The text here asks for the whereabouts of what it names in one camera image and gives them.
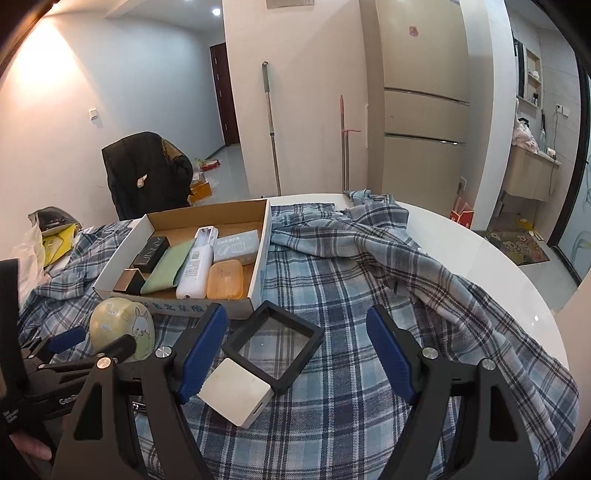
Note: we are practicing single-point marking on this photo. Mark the green pouch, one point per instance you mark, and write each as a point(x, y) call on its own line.
point(166, 270)

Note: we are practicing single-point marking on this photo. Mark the grey-blue box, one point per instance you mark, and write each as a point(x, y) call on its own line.
point(235, 247)

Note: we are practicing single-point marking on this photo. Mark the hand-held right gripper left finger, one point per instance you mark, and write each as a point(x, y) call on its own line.
point(198, 355)

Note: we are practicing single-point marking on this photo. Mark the yellow cardboard box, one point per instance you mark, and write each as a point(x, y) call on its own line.
point(201, 190)

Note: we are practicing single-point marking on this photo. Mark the frosted glass door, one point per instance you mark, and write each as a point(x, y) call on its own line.
point(577, 230)

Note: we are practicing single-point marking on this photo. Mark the pink plastic bag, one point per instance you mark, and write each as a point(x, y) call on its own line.
point(526, 136)

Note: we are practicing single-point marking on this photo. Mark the patterned floor mat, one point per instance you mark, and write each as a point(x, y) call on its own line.
point(512, 242)

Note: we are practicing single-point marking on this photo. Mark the black square frame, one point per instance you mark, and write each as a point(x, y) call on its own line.
point(295, 319)

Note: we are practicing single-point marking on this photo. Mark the beige vanity cabinet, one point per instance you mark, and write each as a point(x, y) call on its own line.
point(526, 173)

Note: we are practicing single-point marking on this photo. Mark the black jacket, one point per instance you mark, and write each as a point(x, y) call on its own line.
point(134, 170)

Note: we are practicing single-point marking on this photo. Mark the wall niche shelf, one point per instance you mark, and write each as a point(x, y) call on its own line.
point(534, 78)

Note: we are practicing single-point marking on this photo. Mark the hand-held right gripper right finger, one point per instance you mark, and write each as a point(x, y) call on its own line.
point(392, 355)

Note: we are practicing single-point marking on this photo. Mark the person's left hand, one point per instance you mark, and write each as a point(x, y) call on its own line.
point(32, 447)

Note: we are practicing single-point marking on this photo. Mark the small black box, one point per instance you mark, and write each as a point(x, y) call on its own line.
point(129, 281)

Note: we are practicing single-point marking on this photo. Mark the white square box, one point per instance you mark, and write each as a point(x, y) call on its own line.
point(235, 392)

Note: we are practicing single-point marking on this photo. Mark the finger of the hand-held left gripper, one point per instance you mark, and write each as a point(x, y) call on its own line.
point(122, 348)
point(67, 341)

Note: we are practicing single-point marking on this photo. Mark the red box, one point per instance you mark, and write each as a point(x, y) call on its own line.
point(464, 214)

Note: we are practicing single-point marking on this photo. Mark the wall power outlet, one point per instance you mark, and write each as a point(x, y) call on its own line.
point(462, 185)

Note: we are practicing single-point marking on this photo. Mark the blue plaid cloth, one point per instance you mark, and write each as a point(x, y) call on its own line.
point(332, 300)

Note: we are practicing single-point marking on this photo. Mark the white remote control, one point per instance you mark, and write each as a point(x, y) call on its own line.
point(194, 272)

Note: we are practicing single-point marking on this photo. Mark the yellow bag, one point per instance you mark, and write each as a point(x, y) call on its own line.
point(57, 244)

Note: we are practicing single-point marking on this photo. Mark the beige refrigerator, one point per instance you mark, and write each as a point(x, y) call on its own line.
point(420, 92)

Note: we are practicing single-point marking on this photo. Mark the orange soap box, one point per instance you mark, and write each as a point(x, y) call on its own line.
point(224, 279)

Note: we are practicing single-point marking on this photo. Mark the wooden chair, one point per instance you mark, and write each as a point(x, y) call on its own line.
point(171, 150)

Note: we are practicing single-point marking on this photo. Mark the wall mirror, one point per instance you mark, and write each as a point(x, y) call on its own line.
point(520, 69)

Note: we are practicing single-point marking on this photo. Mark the dark grey bag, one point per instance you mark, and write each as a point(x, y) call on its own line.
point(51, 217)

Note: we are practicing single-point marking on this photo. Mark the dark brown door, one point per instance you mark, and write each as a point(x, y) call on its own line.
point(224, 92)

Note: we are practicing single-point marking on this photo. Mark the pink broom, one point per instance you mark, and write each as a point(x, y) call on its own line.
point(343, 138)

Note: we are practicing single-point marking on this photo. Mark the clear plastic bag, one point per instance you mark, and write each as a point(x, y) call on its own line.
point(30, 263)

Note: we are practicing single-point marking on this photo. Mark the long black box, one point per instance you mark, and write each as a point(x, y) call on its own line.
point(150, 254)

